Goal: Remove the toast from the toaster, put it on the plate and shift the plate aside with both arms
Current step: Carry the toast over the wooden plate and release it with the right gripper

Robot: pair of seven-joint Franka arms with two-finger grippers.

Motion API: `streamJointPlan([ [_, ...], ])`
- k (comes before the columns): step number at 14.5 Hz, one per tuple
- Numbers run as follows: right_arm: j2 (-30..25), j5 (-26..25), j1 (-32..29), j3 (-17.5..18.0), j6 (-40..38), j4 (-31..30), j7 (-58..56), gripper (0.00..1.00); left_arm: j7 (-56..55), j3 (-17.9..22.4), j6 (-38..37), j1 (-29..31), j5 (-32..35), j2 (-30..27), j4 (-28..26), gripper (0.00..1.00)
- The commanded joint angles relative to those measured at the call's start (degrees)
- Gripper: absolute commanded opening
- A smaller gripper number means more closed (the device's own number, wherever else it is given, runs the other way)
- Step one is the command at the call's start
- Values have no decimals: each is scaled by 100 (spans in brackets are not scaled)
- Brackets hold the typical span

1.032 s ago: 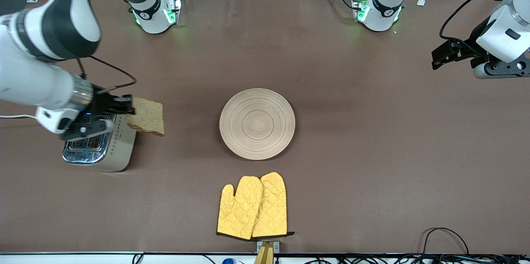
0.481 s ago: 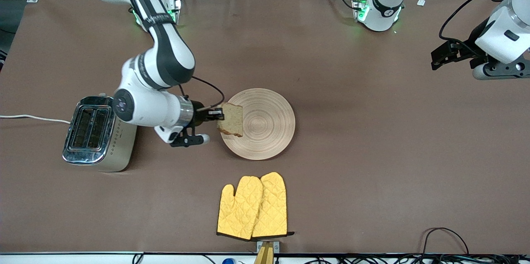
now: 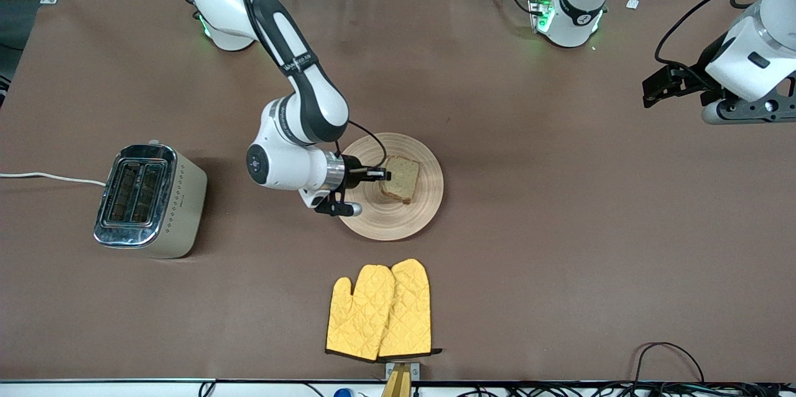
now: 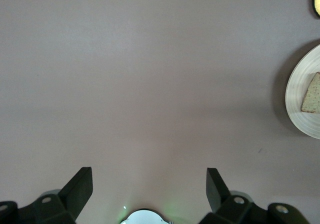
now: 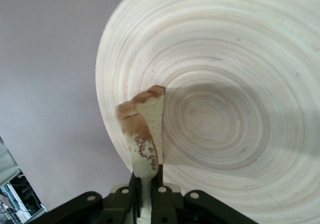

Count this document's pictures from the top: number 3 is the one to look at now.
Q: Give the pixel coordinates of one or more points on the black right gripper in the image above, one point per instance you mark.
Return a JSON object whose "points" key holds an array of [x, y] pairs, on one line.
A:
{"points": [[354, 172]]}

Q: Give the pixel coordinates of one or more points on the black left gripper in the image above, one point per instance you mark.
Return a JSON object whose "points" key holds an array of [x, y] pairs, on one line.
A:
{"points": [[701, 73]]}

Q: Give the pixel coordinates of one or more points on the slice of brown toast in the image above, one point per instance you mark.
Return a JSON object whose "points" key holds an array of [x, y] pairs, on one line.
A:
{"points": [[403, 178]]}

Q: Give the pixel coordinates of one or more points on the round light wooden plate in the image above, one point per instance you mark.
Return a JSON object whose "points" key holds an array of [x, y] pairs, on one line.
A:
{"points": [[385, 219]]}

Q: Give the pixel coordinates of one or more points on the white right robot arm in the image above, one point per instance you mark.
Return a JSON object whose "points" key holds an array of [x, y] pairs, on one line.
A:
{"points": [[298, 92]]}

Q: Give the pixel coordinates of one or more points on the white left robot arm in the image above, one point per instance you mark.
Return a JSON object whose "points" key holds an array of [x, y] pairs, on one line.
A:
{"points": [[578, 5]]}

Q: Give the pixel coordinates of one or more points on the yellow quilted oven mitt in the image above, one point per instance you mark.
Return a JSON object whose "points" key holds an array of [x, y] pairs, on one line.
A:
{"points": [[357, 316], [410, 310]]}

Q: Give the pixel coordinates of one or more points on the brown table cover sheet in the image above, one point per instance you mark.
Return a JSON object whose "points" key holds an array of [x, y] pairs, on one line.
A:
{"points": [[559, 198]]}

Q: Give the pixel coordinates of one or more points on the small blue object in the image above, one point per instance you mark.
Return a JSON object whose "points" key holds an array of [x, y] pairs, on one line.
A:
{"points": [[343, 393]]}

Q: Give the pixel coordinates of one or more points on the chrome and beige toaster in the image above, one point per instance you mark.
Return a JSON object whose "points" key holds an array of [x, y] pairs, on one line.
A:
{"points": [[149, 204]]}

